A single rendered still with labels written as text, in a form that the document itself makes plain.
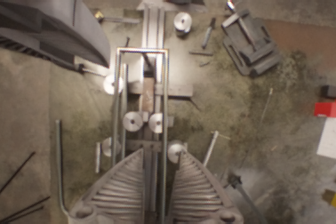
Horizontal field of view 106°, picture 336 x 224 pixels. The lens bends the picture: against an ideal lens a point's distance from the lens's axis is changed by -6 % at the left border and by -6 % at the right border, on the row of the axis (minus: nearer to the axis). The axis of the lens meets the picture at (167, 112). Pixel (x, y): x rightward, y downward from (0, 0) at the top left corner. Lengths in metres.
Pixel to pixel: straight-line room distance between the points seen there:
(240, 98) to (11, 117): 2.05
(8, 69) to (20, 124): 0.58
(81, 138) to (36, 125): 1.37
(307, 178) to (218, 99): 0.43
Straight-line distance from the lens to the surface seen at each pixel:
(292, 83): 0.61
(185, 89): 0.40
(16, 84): 2.04
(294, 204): 0.72
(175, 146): 0.37
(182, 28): 0.45
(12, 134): 2.10
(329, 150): 0.74
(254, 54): 0.50
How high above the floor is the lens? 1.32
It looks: 87 degrees down
